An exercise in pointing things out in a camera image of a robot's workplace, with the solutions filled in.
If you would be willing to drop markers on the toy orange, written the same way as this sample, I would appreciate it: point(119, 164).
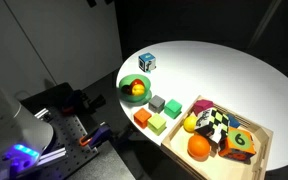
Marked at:
point(198, 146)

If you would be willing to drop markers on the yellow toy lemon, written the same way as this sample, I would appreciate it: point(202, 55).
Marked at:
point(190, 123)

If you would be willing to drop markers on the orange cube block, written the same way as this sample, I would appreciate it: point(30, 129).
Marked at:
point(141, 118)

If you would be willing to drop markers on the blue fabric dice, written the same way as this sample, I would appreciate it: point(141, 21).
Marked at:
point(147, 62)

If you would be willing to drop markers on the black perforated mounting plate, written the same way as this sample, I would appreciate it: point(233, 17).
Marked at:
point(76, 162)

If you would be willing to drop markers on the black white checkered fabric dice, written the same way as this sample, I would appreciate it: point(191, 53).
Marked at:
point(212, 124)

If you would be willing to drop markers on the magenta cube block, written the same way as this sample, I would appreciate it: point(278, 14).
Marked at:
point(201, 105)

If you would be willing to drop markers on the purple orange clamp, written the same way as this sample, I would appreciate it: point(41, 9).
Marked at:
point(99, 135)

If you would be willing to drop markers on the dark green cube block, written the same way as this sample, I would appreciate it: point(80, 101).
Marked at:
point(172, 108)

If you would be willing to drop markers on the grey cube block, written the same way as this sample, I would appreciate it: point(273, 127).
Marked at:
point(156, 104)

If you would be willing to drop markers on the red toy fruit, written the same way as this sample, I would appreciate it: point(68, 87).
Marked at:
point(137, 82)

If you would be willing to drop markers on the green plastic bowl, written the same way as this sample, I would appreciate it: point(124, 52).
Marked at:
point(125, 89)

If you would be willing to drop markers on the small blue block in tray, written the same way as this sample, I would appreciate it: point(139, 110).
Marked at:
point(233, 121)

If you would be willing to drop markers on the orange fabric dice number six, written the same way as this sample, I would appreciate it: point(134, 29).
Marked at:
point(238, 145)

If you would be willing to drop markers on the lime green cube block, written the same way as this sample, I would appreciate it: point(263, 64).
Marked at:
point(156, 124)

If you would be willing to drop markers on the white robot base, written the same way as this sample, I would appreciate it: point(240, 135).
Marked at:
point(23, 138)

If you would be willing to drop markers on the yellow toy fruit in bowl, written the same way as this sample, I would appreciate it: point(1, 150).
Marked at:
point(138, 90)

